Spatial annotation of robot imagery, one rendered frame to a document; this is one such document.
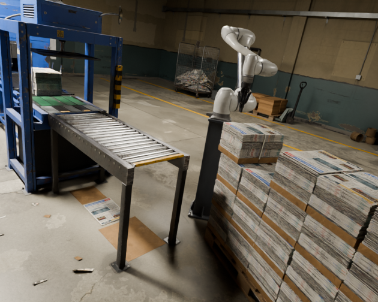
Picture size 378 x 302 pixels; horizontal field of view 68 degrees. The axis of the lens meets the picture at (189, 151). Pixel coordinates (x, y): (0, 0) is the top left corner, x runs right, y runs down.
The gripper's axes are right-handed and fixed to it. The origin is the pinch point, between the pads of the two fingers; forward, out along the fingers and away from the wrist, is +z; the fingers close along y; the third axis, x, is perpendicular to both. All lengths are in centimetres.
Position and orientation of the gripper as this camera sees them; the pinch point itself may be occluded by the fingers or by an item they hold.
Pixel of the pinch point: (240, 107)
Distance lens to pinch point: 233.2
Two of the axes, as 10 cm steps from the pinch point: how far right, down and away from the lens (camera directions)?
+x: -4.2, -3.7, 8.3
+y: 9.0, -0.2, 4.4
